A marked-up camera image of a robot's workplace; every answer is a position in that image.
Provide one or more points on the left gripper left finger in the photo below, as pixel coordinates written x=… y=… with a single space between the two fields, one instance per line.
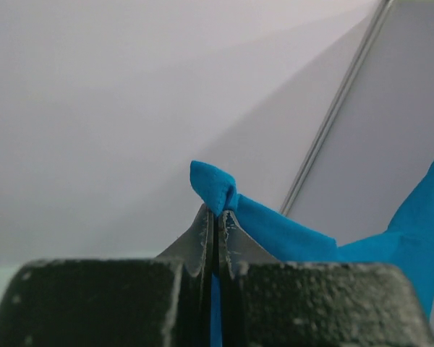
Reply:
x=161 y=301

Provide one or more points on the aluminium frame rail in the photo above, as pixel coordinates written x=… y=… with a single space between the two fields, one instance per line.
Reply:
x=374 y=27

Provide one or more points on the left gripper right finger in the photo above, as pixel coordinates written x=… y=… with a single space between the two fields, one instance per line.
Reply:
x=266 y=302

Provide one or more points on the blue t shirt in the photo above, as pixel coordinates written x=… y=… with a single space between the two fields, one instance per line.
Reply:
x=408 y=241

